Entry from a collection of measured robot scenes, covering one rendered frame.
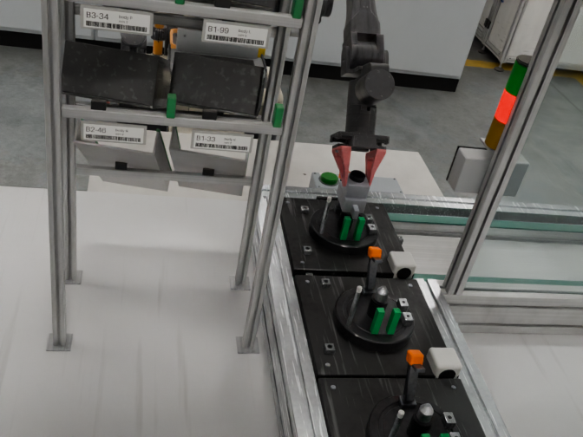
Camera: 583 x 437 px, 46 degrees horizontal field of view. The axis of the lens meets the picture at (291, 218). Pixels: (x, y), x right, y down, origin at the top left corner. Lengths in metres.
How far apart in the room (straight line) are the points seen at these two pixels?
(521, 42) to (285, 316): 4.57
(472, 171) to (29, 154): 2.53
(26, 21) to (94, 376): 3.42
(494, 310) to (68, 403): 0.80
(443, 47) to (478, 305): 3.45
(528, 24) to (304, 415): 4.72
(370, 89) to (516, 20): 4.24
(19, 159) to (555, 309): 2.54
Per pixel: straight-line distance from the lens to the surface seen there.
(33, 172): 3.29
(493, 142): 1.21
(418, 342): 1.20
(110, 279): 1.37
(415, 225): 1.55
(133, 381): 1.19
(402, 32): 4.59
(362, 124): 1.31
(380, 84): 1.26
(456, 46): 4.75
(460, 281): 1.34
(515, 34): 5.49
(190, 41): 1.89
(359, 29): 1.36
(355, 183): 1.31
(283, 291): 1.24
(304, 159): 1.85
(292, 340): 1.16
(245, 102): 1.01
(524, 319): 1.47
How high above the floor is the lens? 1.76
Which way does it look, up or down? 34 degrees down
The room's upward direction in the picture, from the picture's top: 12 degrees clockwise
